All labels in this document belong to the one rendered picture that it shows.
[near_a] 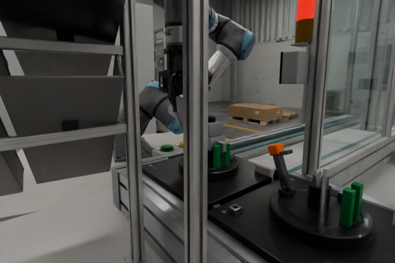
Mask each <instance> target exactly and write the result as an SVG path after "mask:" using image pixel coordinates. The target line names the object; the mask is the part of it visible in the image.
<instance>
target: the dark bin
mask: <svg viewBox="0 0 395 263"><path fill-rule="evenodd" d="M124 4H125V0H0V21H1V24H2V26H3V28H4V30H5V33H6V35H7V36H9V37H17V38H32V39H46V40H55V41H57V37H56V33H57V32H66V33H73V34H74V38H75V42H83V43H98V44H106V45H115V41H116V37H117V33H118V29H119V24H120V19H121V16H122V11H123V7H124ZM14 52H15V54H16V57H17V59H18V62H19V64H20V66H21V68H22V70H23V72H24V75H25V76H107V75H108V71H109V66H110V63H111V59H112V56H108V55H85V54H73V53H51V52H28V51H17V50H14Z"/></svg>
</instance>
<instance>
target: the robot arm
mask: <svg viewBox="0 0 395 263"><path fill-rule="evenodd" d="M151 1H152V2H153V3H154V4H157V5H158V6H160V7H161V8H163V9H164V10H165V32H164V34H165V44H166V45H167V46H166V49H164V54H166V55H167V70H164V71H160V72H159V82H156V81H153V82H150V83H149V84H148V85H147V86H145V88H144V89H143V90H142V91H141V92H140V93H139V115H140V136H142V135H143V134H144V132H145V130H146V128H147V126H148V124H149V122H150V121H151V120H152V119H153V118H154V117H155V118H156V119H157V120H159V121H160V122H161V123H162V124H163V125H164V126H165V127H167V128H168V130H170V131H171V132H173V133H174V134H182V133H183V56H182V0H151ZM209 38H211V40H213V41H214V42H216V43H217V45H216V52H215V53H214V54H213V56H212V57H211V58H210V59H209V61H208V92H209V91H210V90H211V88H212V87H213V86H214V85H215V84H216V82H217V81H218V80H219V79H220V78H221V76H222V75H223V74H224V73H225V71H226V70H227V69H228V68H229V66H230V65H231V64H233V63H237V62H238V61H239V60H245V59H246V58H247V57H248V56H249V54H250V52H251V51H252V49H253V46H254V44H255V39H256V38H255V35H254V34H253V33H252V32H251V31H249V30H248V29H246V28H244V27H243V26H241V25H239V24H238V23H236V22H234V21H233V20H231V19H229V18H227V17H225V16H223V15H221V14H219V13H216V12H215V11H214V9H213V8H212V7H211V6H210V5H209ZM160 77H162V82H163V84H161V83H160ZM118 118H119V120H120V121H121V122H122V123H124V114H123V107H122V108H120V109H119V116H118Z"/></svg>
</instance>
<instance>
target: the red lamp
mask: <svg viewBox="0 0 395 263"><path fill-rule="evenodd" d="M314 6H315V0H297V17H296V21H299V20H301V19H309V18H313V17H314Z"/></svg>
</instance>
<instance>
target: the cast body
mask: <svg viewBox="0 0 395 263"><path fill-rule="evenodd" d="M214 145H220V146H221V152H226V143H225V135H223V122H220V121H217V120H216V118H215V117H214V116H208V140H207V150H209V151H213V146H214Z"/></svg>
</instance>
